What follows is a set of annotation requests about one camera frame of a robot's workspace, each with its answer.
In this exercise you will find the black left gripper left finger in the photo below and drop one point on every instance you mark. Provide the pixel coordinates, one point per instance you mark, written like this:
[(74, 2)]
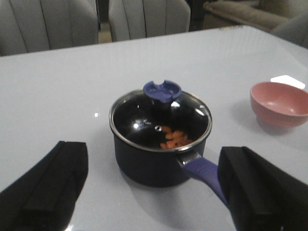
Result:
[(44, 198)]

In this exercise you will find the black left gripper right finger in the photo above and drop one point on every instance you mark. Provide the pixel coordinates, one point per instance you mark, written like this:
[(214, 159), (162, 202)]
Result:
[(259, 195)]

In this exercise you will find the pink bowl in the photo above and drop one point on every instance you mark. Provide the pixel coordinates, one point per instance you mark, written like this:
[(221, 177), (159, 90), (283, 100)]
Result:
[(279, 104)]

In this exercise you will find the orange ham slices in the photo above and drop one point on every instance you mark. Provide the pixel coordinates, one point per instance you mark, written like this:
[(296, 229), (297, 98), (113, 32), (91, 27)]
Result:
[(175, 139)]

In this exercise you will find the glass pot lid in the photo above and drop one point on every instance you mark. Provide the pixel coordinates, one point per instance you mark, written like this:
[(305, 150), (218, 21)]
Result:
[(138, 116)]

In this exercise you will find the dark blue saucepan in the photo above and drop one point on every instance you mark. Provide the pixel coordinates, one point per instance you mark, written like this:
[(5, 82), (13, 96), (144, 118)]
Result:
[(164, 169)]

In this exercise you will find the grey chair at table end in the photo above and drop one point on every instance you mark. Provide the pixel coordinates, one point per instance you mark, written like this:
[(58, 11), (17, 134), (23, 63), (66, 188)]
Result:
[(294, 31)]

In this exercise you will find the left grey chair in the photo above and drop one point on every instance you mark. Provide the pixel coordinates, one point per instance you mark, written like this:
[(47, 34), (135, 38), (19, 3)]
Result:
[(41, 25)]

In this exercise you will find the beige sofa cushion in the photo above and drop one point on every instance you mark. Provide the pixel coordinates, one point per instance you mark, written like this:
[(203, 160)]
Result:
[(261, 14)]

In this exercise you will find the right grey chair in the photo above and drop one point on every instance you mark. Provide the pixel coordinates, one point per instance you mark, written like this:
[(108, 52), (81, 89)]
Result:
[(138, 19)]

